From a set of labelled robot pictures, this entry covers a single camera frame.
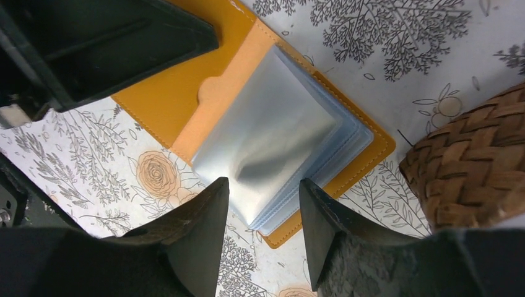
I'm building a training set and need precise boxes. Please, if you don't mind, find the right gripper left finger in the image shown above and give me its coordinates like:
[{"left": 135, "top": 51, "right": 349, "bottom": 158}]
[{"left": 1, "top": 177, "right": 229, "bottom": 296}]

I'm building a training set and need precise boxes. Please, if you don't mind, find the brown wicker basket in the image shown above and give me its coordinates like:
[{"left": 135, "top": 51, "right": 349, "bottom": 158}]
[{"left": 399, "top": 84, "right": 524, "bottom": 231}]

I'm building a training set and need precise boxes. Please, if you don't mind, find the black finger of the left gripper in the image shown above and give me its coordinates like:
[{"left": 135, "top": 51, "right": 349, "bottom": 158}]
[{"left": 1, "top": 1, "right": 219, "bottom": 123}]

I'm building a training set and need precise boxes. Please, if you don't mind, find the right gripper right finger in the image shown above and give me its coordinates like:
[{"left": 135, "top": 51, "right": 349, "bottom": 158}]
[{"left": 299, "top": 179, "right": 524, "bottom": 296}]

